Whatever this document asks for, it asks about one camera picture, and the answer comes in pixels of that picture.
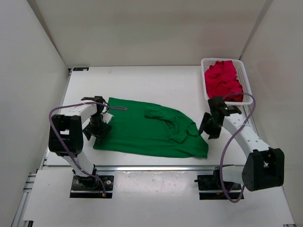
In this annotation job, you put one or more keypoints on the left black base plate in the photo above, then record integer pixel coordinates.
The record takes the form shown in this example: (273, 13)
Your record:
(94, 191)

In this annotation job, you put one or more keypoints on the white plastic basket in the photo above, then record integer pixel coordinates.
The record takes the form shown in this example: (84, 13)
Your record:
(241, 74)

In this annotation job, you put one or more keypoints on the aluminium frame rail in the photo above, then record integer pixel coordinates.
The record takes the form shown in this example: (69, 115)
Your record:
(156, 168)

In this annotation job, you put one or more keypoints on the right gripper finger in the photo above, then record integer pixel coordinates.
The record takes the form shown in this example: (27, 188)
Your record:
(213, 133)
(204, 122)

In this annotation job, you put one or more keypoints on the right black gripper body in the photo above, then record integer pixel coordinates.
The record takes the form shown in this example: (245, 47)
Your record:
(214, 126)

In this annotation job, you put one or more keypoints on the dark label sticker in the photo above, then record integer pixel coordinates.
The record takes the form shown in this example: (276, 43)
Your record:
(80, 68)

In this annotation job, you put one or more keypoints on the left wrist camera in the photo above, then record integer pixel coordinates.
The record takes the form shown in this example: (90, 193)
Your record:
(106, 117)

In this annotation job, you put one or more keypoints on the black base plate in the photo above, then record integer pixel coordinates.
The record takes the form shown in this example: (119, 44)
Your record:
(94, 191)
(210, 188)

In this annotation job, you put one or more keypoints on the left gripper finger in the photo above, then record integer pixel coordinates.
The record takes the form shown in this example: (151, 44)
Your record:
(87, 132)
(102, 134)

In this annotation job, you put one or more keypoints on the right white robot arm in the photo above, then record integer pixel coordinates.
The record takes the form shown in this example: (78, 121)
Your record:
(264, 166)

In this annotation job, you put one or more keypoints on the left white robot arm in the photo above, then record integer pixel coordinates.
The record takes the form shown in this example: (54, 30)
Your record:
(88, 119)

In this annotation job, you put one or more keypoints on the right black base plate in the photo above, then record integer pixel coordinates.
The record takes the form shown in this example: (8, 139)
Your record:
(210, 188)

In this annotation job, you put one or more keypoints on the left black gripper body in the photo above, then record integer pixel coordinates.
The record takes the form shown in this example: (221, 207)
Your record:
(96, 118)

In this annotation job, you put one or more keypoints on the green t shirt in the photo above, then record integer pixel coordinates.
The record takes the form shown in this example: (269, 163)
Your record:
(152, 130)

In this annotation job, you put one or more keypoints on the red t shirt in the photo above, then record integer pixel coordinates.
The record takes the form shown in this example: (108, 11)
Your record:
(221, 80)

